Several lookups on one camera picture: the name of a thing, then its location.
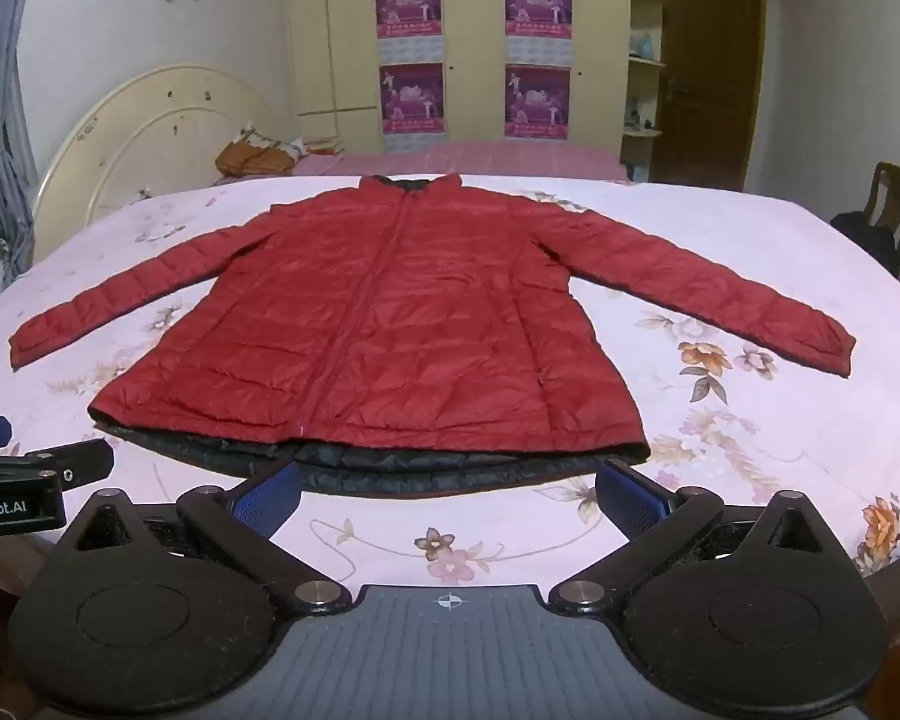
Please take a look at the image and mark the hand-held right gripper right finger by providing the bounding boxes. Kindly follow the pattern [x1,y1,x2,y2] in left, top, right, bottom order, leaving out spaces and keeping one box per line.
[548,457,841,617]

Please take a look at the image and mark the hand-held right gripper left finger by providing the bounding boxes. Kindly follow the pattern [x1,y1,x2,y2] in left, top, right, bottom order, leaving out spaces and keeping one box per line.
[67,460,354,617]

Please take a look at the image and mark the red down jacket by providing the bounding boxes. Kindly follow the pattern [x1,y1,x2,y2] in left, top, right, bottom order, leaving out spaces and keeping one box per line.
[7,172,858,500]

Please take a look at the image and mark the floral pink bed sheet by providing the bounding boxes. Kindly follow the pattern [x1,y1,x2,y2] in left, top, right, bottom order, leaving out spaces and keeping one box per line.
[0,172,900,620]

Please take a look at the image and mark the cream round headboard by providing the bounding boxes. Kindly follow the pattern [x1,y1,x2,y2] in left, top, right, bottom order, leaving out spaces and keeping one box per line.
[31,63,291,265]

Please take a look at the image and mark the brown leather bag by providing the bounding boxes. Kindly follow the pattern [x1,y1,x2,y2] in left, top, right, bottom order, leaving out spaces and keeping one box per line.
[215,126,302,182]

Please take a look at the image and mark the black bag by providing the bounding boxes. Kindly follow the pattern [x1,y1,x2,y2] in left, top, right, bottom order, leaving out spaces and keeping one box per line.
[829,210,900,280]

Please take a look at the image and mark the pink striped blanket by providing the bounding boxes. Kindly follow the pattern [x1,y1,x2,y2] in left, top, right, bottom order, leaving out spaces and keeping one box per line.
[292,138,632,183]

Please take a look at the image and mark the cream corner shelf unit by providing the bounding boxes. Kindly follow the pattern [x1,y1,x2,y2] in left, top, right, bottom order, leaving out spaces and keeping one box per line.
[620,0,671,182]

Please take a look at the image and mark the brown wooden door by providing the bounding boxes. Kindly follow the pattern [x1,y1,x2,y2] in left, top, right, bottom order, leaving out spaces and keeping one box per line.
[649,0,768,193]

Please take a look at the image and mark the cream wardrobe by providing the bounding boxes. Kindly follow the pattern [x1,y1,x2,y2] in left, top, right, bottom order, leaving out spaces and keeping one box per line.
[283,0,635,160]

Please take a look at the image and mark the purple wall poster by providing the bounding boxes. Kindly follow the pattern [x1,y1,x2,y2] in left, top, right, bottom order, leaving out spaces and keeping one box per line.
[503,0,574,66]
[504,65,572,141]
[378,63,449,152]
[374,0,443,65]

